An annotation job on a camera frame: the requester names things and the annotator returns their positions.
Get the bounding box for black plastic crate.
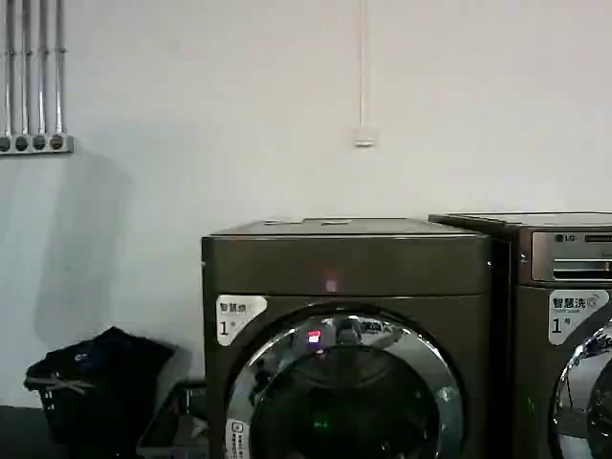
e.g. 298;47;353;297
136;380;211;459

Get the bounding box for grey metal wall pipe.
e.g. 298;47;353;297
53;0;67;136
19;0;33;136
36;0;51;136
1;0;16;137

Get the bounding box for round chrome glass dryer door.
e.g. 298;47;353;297
546;310;612;459
225;309;465;459

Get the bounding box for dark clothes pile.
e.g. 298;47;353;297
25;326;176;398

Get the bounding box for grey dryer with plain panel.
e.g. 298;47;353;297
200;217;512;459

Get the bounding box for white label sticker on dryer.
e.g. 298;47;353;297
547;288;612;347
215;295;268;347

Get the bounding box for grey dryer with silver drawer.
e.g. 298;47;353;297
427;211;612;459

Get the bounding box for black laundry basket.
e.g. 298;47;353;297
38;377;144;446

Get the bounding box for grey pipe junction box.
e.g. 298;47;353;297
0;133;77;154

